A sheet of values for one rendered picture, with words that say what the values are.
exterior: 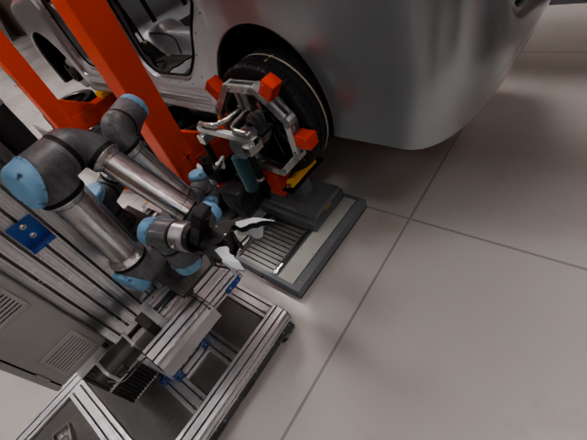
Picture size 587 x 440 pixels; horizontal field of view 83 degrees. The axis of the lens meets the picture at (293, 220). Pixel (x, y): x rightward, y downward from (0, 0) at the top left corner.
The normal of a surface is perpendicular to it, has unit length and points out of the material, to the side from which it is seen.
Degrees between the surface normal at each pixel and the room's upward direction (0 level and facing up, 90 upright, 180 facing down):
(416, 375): 0
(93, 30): 90
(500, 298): 0
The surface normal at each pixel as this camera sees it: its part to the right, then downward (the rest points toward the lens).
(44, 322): 0.79, 0.29
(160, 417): -0.25, -0.66
